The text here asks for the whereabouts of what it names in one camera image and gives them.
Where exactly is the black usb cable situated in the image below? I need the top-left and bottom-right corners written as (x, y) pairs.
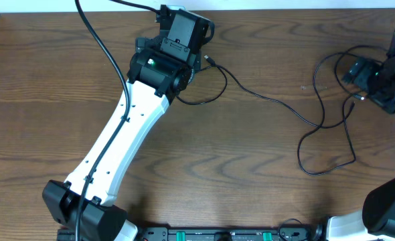
top-left (175, 45), bottom-right (388, 177)

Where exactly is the left camera black cable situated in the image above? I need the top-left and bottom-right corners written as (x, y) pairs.
top-left (74, 0), bottom-right (163, 241)

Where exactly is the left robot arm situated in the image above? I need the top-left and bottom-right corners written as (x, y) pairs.
top-left (42, 6), bottom-right (214, 240)

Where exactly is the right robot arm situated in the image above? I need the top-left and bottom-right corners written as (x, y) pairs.
top-left (324, 30), bottom-right (395, 240)

